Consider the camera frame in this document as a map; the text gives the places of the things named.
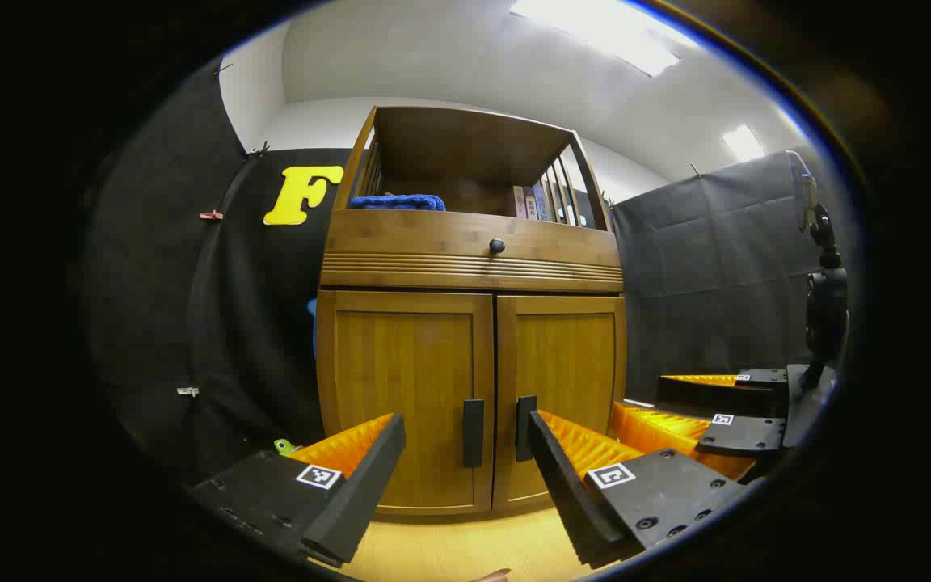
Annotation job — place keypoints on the large ceiling light panel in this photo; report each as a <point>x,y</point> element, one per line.
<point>595,28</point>

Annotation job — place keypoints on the dark spine book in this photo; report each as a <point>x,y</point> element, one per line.
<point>530,207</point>

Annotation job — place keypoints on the wooden double-door shoe cabinet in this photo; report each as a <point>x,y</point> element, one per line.
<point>465,153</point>

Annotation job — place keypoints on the black drawer knob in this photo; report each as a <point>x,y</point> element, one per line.
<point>497,246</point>

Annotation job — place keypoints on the wooden shoe cabinet door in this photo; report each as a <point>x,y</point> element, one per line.
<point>570,356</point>
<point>401,364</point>

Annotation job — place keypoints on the wooden cabinet drawer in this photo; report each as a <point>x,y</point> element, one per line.
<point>433,234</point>

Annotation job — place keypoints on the beige spine book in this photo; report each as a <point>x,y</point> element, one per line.
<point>519,204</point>

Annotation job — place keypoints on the blue towel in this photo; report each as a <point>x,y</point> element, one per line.
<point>397,202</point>

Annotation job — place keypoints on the blue object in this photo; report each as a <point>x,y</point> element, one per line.
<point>312,323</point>

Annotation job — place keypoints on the red clip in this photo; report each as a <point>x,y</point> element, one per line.
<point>211,215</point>

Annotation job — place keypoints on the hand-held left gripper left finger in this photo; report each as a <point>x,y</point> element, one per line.
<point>360,501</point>

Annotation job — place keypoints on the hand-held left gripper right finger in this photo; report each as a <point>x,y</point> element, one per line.
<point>566,501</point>

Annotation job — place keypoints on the black backdrop cloth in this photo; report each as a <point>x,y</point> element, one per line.
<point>150,283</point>

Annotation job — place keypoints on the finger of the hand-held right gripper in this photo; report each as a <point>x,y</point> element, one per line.
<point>716,398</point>
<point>744,436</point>

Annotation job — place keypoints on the small ceiling light panel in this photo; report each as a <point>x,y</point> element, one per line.
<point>744,142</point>

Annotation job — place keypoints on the green frog toy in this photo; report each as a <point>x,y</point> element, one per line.
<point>288,445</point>

